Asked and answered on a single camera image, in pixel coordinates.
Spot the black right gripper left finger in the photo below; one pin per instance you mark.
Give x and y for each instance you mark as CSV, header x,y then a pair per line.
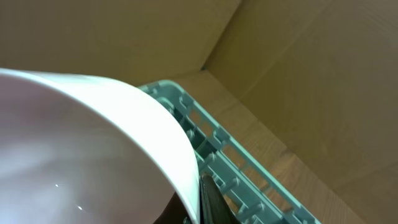
x,y
174,212

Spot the grey plastic dish rack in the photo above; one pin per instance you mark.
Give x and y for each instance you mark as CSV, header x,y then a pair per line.
x,y
258,196

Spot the pink saucer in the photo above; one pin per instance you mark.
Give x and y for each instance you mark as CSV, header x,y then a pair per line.
x,y
86,149

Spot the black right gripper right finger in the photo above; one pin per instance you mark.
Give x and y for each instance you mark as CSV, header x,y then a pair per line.
x,y
214,209

